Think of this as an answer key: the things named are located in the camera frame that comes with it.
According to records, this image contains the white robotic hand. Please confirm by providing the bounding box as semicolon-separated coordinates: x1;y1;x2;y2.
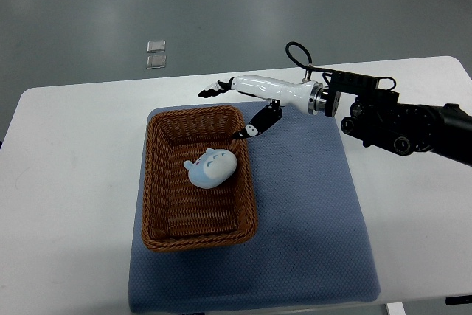
198;76;320;139

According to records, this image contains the blue white plush toy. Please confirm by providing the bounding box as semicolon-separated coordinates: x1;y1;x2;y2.
184;148;237;189

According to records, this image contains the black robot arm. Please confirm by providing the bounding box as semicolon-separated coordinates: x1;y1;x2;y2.
198;66;471;165

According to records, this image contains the brown wicker basket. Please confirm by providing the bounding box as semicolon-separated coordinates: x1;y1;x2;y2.
141;105;257;252

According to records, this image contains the lower floor socket plate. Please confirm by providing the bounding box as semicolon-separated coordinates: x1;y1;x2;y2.
146;55;167;69

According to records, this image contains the floor socket plate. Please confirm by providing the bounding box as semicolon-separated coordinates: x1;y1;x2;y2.
146;55;167;69
147;40;166;53

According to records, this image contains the upper floor socket plate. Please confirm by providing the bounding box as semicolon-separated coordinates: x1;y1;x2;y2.
147;40;166;53

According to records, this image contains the blue quilted mat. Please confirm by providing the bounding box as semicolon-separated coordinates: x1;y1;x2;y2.
128;106;381;313

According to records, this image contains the black looped cable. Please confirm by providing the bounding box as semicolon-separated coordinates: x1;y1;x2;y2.
285;41;333;89

